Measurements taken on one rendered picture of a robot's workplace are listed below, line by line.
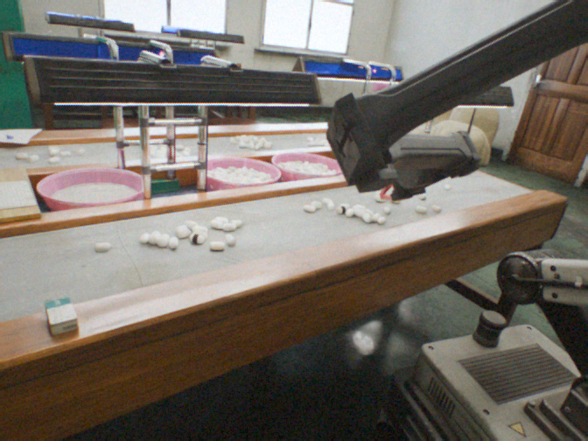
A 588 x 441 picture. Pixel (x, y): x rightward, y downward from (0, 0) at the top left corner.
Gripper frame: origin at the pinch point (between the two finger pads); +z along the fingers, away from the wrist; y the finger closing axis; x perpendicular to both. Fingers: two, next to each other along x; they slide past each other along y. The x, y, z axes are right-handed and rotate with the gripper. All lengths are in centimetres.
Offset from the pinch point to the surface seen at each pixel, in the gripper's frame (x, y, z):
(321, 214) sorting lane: -1.6, 6.4, 18.4
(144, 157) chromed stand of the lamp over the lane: -26, 49, 25
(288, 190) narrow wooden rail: -13.0, 7.8, 28.6
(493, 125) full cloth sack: -95, -398, 167
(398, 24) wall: -345, -493, 298
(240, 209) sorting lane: -9.0, 26.4, 26.9
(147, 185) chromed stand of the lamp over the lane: -20, 48, 30
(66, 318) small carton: 10, 74, -3
